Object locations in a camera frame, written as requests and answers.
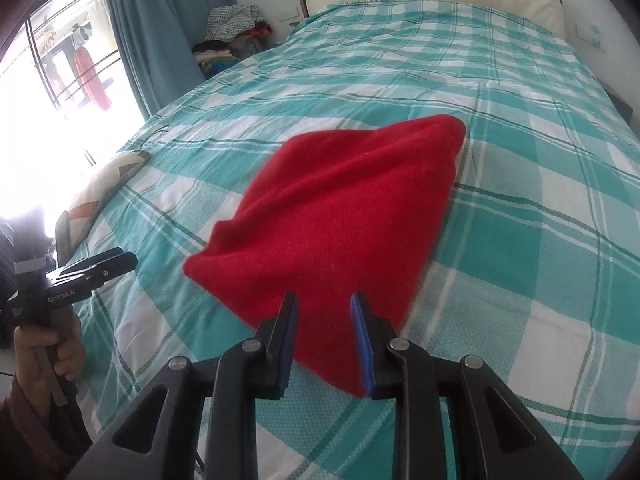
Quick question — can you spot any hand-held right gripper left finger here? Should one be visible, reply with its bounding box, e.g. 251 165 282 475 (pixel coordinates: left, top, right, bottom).
65 290 301 480

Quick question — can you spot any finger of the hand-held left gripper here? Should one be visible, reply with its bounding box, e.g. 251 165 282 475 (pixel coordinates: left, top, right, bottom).
64 246 124 272
54 251 139 289

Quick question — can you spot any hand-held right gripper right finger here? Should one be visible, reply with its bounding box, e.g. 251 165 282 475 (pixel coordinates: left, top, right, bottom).
350 291 586 480

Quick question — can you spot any red knit sweater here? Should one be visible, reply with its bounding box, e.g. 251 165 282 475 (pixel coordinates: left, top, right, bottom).
182 114 467 398

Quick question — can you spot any person's left forearm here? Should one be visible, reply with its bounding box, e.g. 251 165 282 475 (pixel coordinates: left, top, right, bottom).
0 372 96 480

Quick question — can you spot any pile of clothes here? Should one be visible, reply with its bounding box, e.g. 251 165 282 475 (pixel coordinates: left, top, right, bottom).
192 4 273 80

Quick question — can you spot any person's left hand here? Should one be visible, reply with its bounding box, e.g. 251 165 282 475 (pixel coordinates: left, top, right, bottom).
12 316 87 402

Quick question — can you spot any patterned cushion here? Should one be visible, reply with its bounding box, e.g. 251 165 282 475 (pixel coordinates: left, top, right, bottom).
65 150 151 241

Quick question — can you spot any bright window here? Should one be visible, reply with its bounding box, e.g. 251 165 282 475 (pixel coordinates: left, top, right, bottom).
0 0 151 221

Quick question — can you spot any hanging red garment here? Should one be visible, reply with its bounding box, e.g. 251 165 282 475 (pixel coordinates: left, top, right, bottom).
70 25 113 112

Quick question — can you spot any teal checked bed blanket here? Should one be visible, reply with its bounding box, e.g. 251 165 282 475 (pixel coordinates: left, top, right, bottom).
50 0 640 480

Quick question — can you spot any blue curtain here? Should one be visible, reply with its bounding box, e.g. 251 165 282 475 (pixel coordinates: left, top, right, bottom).
95 0 238 121

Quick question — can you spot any white wall socket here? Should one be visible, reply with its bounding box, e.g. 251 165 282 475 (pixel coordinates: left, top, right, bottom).
575 24 606 51

